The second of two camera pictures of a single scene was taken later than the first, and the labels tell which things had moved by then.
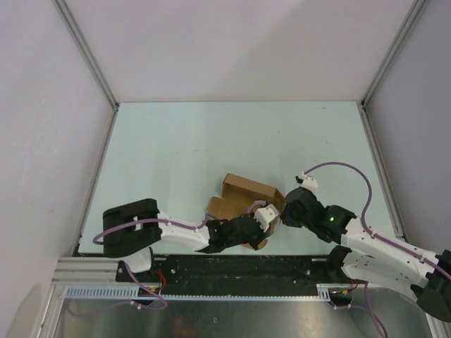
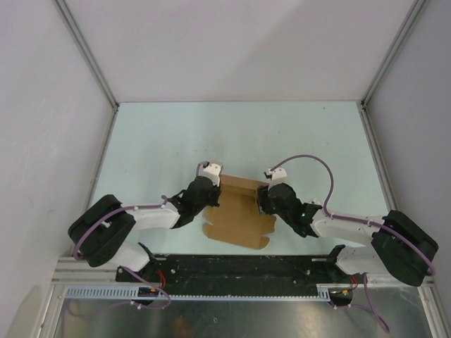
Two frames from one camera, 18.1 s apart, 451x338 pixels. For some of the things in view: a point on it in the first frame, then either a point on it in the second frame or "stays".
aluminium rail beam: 87,271 stays
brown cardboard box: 238,194 stays
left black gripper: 261,236 → 214,202
